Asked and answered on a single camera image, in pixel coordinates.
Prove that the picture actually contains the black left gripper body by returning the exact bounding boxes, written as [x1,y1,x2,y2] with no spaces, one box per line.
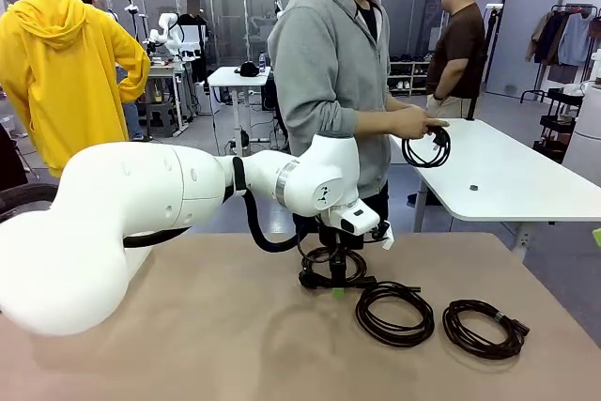
[319,225,365,254]

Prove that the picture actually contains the black power cable with plug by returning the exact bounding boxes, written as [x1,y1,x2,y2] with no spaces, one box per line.
[299,245,377,292]

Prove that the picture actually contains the thin black cable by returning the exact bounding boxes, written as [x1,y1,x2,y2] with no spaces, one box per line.
[402,121,452,169]

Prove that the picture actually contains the black USB cable with label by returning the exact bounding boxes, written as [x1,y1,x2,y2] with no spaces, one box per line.
[441,299,531,361]

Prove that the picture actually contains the person's right forearm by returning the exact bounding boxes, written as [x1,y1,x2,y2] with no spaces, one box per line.
[300,95,398,151]

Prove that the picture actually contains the person's right hand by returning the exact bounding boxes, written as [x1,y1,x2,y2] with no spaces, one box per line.
[392,104,440,140]

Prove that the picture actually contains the white rounded cabinet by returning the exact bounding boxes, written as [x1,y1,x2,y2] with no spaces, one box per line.
[561,81,601,181]

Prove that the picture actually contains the white table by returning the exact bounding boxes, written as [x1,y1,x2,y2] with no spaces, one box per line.
[389,117,601,261]

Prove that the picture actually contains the black utility cart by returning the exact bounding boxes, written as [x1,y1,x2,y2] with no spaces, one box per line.
[532,86,586,162]

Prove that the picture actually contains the person in gray hoodie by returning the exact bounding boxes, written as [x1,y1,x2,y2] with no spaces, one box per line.
[267,0,424,236]

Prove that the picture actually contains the wooden shoe rack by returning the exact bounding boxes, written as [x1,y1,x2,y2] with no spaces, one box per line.
[388,60,433,97]

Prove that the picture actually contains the white standing desk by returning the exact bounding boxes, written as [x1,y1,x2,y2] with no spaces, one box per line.
[207,66,273,147]

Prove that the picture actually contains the clothes rack with garments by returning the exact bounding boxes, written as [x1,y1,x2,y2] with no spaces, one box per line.
[519,4,601,104]

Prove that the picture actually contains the gray step stool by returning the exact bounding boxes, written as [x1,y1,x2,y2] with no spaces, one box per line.
[145,100,182,139]

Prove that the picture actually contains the man in brown shirt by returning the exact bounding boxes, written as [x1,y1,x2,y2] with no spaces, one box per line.
[425,0,487,120]

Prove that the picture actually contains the white workbench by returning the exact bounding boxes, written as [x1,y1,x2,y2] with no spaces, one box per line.
[115,60,198,134]

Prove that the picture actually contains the person in black shirt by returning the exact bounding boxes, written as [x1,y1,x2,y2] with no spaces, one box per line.
[177,0,210,85]

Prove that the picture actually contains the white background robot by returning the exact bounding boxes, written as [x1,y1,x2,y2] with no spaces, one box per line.
[147,10,208,62]

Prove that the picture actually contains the mannequin in yellow hoodie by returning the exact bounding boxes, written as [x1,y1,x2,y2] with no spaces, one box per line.
[0,0,151,179]

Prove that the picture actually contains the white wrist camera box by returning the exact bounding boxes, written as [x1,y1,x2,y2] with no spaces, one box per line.
[368,220,394,252]

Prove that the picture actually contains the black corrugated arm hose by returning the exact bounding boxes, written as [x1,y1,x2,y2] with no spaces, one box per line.
[0,156,325,254]

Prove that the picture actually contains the black camera pole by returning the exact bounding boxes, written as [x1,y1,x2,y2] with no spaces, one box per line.
[464,3,503,121]

